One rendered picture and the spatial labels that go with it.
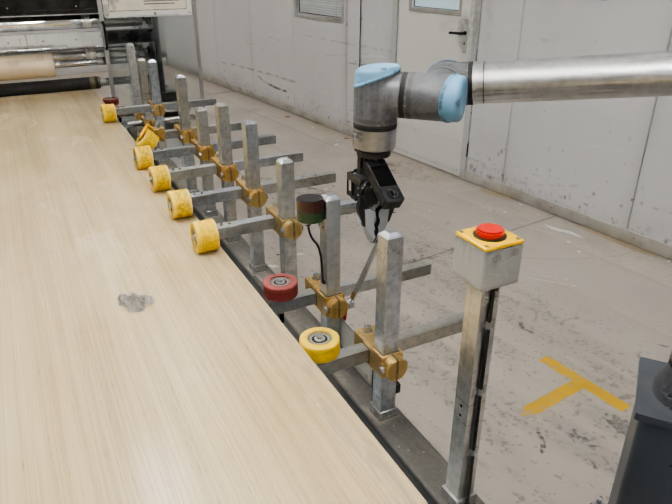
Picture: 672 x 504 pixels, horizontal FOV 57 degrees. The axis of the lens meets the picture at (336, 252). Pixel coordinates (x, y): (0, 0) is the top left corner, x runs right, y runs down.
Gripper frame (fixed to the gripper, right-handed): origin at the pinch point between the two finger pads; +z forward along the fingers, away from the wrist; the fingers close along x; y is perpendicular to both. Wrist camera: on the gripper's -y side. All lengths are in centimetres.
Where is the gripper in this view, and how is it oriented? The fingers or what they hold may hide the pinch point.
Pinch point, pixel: (374, 238)
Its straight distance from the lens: 136.0
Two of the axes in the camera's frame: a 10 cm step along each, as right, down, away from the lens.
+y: -4.5, -4.0, 8.0
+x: -8.9, 1.9, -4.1
